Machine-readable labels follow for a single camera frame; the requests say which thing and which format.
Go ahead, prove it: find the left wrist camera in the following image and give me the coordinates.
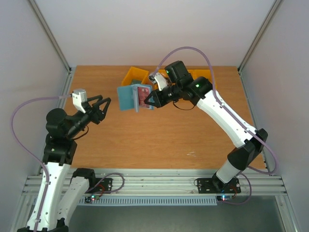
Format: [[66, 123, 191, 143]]
[[71, 88, 87, 114]]

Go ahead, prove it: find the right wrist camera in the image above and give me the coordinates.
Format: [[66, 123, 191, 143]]
[[148, 72, 168, 91]]

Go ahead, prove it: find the aluminium rail base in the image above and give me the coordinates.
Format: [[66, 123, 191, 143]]
[[23, 168, 288, 197]]

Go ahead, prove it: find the right aluminium frame post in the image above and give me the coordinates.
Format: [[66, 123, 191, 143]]
[[238, 0, 284, 74]]

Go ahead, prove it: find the grey slotted cable duct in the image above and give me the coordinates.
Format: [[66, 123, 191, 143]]
[[78, 196, 217, 207]]

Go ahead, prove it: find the dark red card in sleeve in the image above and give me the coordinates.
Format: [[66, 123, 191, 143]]
[[137, 86, 153, 109]]

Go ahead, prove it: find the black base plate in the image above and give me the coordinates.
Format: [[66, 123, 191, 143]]
[[194, 178, 241, 194], [86, 177, 113, 194]]

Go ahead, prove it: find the single yellow bin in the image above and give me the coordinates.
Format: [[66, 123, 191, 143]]
[[121, 67, 149, 86]]

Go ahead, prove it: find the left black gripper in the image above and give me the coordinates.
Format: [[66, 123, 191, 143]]
[[66, 94, 112, 139]]

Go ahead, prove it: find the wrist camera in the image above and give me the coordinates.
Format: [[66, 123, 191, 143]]
[[148, 72, 168, 91], [71, 88, 87, 114]]

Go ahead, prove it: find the teal credit card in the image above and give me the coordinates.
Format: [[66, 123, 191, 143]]
[[131, 79, 141, 85]]

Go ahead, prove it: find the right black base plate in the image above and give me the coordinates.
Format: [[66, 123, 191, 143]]
[[194, 178, 241, 194]]

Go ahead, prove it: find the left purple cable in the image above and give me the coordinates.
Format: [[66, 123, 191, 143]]
[[10, 95, 74, 232]]

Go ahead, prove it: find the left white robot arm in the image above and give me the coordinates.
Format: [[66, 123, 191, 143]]
[[19, 93, 111, 232]]

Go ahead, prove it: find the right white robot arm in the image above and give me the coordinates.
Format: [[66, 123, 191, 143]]
[[144, 61, 268, 192]]

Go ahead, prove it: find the purple cable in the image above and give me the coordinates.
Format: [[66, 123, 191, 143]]
[[152, 46, 280, 176], [10, 95, 74, 232]]

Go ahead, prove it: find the blue card holder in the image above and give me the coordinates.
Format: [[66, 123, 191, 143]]
[[117, 84, 153, 113]]

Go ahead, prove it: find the aluminium frame post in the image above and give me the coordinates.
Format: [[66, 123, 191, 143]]
[[28, 0, 72, 74], [238, 0, 284, 74]]

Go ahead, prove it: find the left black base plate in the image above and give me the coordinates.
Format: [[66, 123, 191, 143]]
[[86, 177, 113, 194]]

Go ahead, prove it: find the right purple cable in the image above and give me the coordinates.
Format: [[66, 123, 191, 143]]
[[152, 46, 280, 176]]

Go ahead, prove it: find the yellow bin with blue card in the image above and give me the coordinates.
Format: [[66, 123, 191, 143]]
[[188, 69, 214, 90]]

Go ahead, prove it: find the left aluminium frame post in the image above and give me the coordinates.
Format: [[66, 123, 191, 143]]
[[28, 0, 72, 74]]

